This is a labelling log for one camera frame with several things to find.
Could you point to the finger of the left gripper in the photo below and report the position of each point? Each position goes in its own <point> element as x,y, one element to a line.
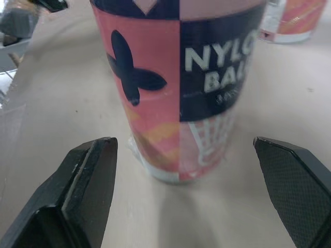
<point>53,4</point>

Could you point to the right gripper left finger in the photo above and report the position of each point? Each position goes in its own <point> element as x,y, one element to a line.
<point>77,196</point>

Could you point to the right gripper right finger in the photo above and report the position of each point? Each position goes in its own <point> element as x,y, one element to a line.
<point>297,193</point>

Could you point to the pink navy patterned tube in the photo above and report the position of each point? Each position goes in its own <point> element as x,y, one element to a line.
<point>155,51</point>
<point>297,20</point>

